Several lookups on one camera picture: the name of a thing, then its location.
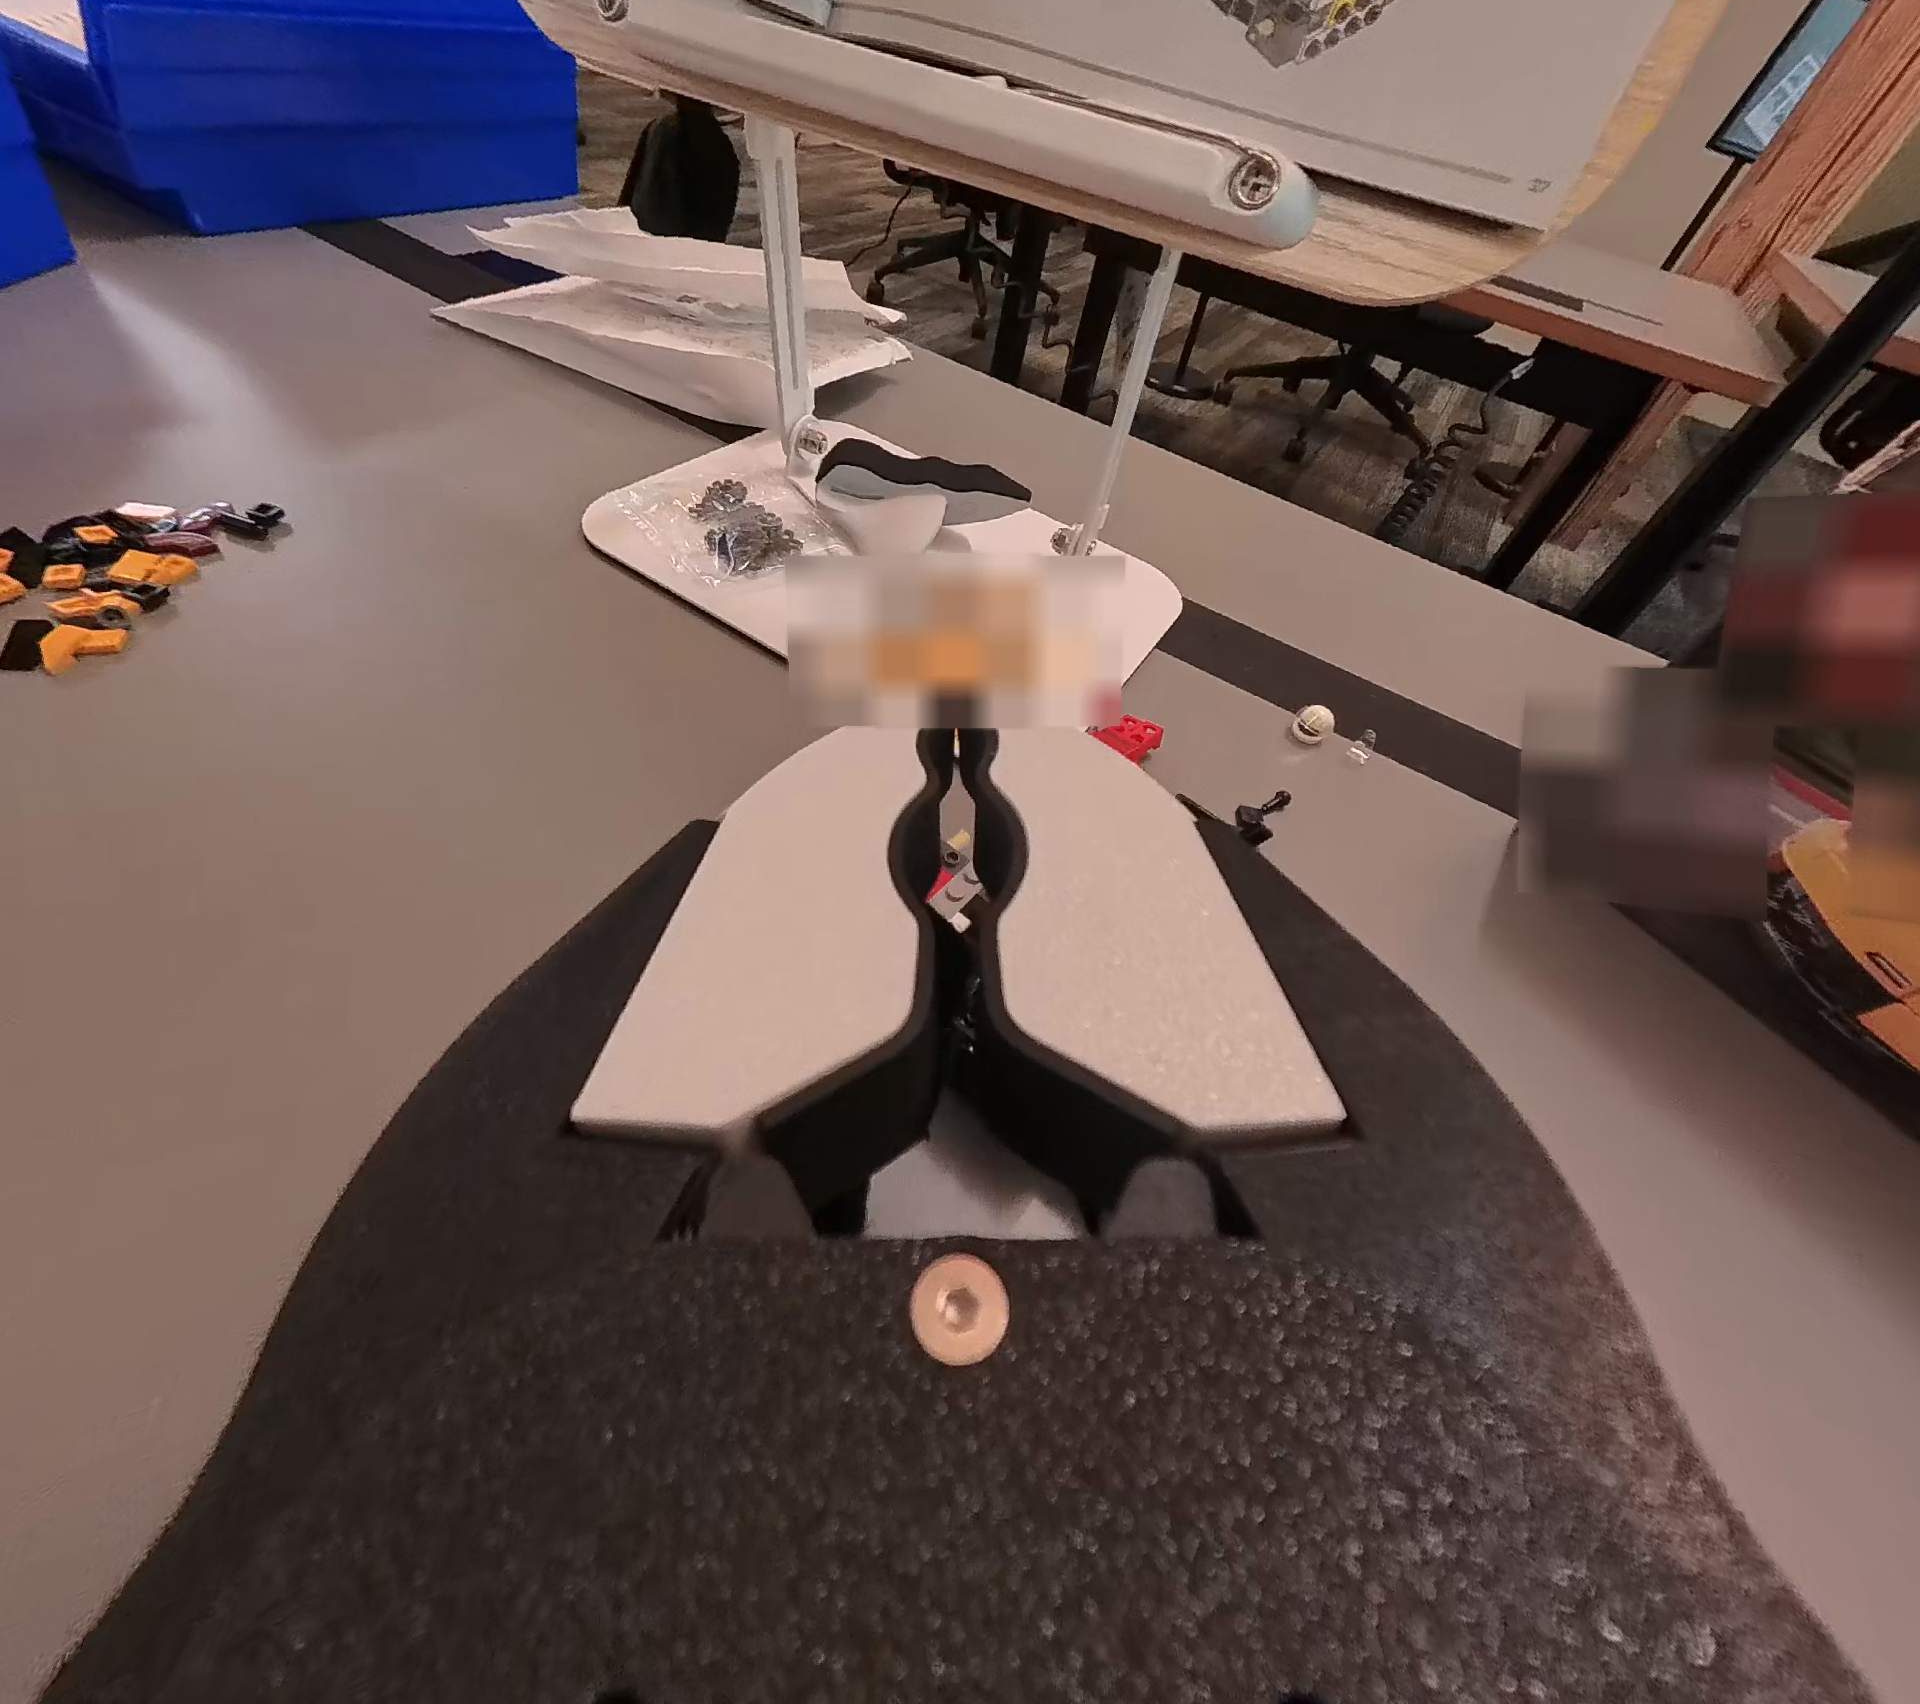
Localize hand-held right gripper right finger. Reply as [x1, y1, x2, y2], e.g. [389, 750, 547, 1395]
[966, 728, 1351, 1235]

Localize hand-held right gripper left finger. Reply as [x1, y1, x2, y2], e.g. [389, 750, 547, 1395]
[570, 728, 963, 1235]

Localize toy brick car chassis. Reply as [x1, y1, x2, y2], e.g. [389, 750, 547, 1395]
[923, 818, 1005, 1105]

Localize printed paper bag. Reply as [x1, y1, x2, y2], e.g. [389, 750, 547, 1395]
[433, 278, 914, 424]
[464, 207, 902, 341]

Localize pile of small bricks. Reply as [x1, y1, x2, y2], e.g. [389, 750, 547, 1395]
[0, 497, 288, 677]

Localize grey desk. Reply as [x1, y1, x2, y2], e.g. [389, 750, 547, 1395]
[0, 158, 1920, 1704]

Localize black toy wrench piece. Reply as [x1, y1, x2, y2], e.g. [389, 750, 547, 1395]
[1177, 786, 1293, 843]

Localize clear plastic parts bag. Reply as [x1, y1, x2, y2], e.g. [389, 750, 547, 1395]
[683, 474, 821, 574]

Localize grey plate with wavy edge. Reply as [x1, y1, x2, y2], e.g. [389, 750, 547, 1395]
[814, 438, 1038, 551]

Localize flat printed paper bag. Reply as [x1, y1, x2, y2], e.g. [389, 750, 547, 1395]
[433, 278, 914, 424]

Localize black office chair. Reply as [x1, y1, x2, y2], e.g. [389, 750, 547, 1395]
[871, 158, 1068, 341]
[1223, 299, 1451, 468]

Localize toy car set box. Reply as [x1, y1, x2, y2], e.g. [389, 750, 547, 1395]
[1762, 758, 1920, 1075]

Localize black backpack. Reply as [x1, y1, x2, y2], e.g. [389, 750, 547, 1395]
[622, 98, 744, 236]

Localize brown background table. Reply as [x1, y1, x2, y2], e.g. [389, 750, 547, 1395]
[1440, 234, 1803, 596]

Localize black slanted pole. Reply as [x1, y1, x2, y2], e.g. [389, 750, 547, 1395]
[1574, 234, 1920, 634]

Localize white book stand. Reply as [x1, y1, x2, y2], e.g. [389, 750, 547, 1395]
[582, 0, 1323, 671]

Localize coiled black cable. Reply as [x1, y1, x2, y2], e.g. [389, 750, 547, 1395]
[1381, 414, 1464, 535]

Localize wooden post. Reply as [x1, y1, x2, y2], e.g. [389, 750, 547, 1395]
[1552, 0, 1920, 551]

